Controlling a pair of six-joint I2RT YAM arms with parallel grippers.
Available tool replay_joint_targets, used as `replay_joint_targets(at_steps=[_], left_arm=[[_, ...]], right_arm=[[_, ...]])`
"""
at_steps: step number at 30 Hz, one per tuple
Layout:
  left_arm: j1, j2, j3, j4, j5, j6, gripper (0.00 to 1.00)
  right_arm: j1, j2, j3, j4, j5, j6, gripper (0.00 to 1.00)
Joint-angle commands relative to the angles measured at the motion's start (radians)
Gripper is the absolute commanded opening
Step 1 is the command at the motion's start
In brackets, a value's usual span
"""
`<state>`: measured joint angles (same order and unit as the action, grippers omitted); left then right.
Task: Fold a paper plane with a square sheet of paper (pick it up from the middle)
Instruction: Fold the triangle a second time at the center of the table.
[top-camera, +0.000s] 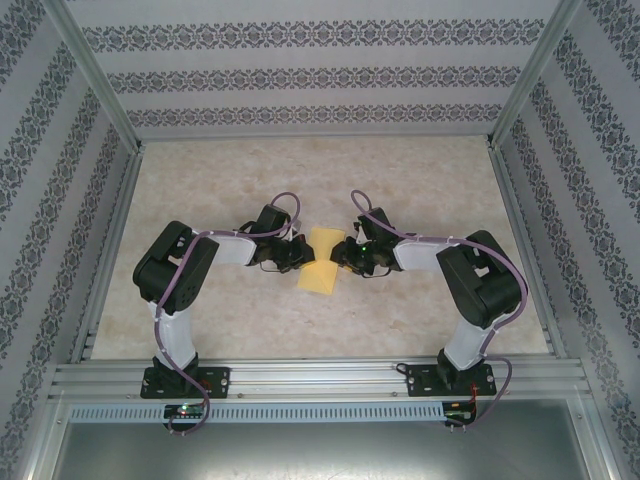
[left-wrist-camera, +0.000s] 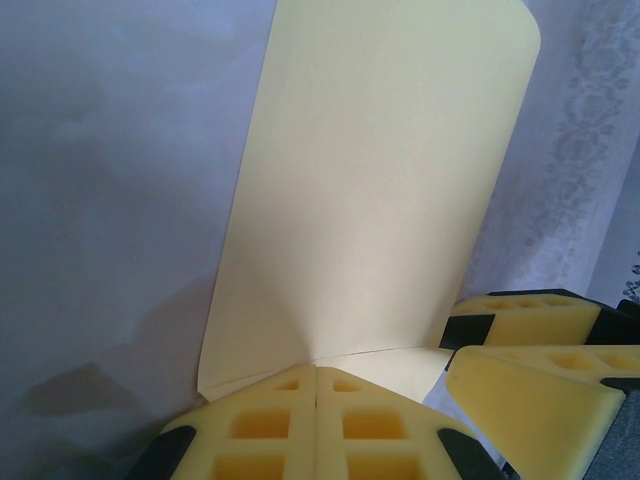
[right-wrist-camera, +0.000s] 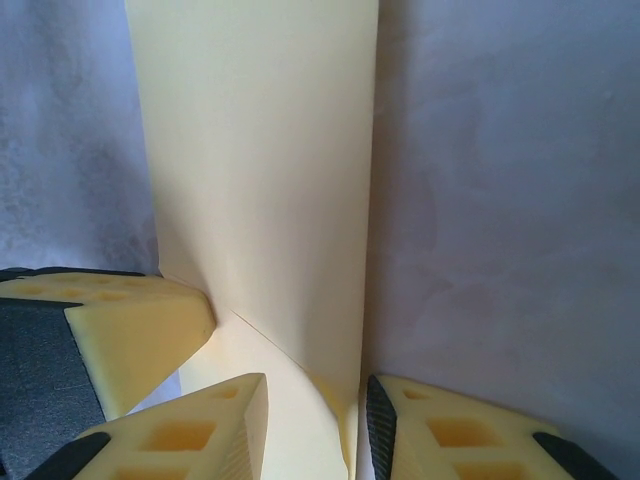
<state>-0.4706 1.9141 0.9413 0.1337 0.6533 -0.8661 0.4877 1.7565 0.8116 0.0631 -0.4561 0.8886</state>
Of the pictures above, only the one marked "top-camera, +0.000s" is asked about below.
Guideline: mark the small circuit board green light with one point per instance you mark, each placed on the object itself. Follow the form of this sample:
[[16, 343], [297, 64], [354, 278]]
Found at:
[[185, 411]]

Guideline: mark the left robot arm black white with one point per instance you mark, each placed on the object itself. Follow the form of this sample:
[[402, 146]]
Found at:
[[175, 270]]

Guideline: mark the aluminium mounting rail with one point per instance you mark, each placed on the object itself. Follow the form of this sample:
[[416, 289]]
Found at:
[[320, 377]]

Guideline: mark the grey metal sheet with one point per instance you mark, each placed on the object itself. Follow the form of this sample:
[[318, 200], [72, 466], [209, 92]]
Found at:
[[320, 455]]

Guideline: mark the aluminium frame post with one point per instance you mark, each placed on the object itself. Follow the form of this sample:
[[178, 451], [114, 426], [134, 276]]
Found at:
[[597, 440], [45, 440], [97, 75], [535, 75]]

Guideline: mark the yellow paper sheet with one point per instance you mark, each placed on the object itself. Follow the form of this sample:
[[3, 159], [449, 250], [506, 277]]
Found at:
[[317, 280]]

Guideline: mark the aluminium frame side rail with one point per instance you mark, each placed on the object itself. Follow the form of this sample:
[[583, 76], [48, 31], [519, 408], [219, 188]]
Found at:
[[526, 250], [110, 250]]

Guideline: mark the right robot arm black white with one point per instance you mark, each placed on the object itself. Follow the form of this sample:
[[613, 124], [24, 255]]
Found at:
[[480, 280]]

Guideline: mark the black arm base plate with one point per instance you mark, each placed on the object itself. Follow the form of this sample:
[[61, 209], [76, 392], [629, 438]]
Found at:
[[220, 382], [420, 380]]

